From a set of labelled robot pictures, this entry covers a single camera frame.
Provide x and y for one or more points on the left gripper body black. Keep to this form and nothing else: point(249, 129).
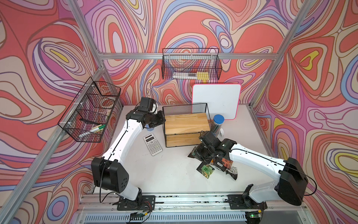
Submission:
point(155, 119)

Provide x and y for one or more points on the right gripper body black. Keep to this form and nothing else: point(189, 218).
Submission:
point(205, 154)

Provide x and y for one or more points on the green tea bag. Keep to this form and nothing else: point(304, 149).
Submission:
point(193, 154)
point(205, 169)

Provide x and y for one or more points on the bright red tea bag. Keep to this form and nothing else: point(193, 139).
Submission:
point(226, 163)

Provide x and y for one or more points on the white floral black tea bag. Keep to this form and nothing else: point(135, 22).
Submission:
point(232, 172)

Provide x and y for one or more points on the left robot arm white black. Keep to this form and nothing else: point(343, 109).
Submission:
point(108, 170)

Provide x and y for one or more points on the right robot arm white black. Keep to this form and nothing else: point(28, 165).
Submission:
point(288, 183)

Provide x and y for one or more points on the white scientific calculator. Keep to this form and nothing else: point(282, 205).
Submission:
point(152, 144)

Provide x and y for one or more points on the blue-lidded pencil tube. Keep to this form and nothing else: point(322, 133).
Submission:
point(218, 120)

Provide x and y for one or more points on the green white marker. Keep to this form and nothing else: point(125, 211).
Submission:
point(94, 130)

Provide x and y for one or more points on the white strip box in basket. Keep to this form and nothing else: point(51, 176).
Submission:
point(184, 75)

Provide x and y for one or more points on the yellow box in basket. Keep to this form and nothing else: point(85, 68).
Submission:
point(200, 75)

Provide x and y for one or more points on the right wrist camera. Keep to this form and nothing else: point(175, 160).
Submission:
point(209, 139)

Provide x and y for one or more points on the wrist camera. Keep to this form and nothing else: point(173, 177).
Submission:
point(147, 105)
point(209, 139)

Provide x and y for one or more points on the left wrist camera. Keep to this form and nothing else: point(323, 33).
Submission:
point(147, 105)

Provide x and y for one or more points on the black wire wooden two-tier shelf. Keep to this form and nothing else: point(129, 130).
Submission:
point(185, 123)

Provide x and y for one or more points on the white board pink frame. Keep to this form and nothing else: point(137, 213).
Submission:
point(221, 99)

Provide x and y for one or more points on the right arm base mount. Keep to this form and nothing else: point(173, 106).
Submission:
point(243, 201)

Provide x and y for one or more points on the black wire basket back wall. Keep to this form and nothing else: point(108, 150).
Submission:
point(191, 60)

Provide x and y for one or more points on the black wire basket wall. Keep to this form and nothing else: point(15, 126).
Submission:
point(191, 60)
point(92, 106)

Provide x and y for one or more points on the black wire basket left wall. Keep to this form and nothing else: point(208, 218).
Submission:
point(92, 106)

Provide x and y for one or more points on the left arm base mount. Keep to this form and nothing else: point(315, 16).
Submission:
point(142, 203)

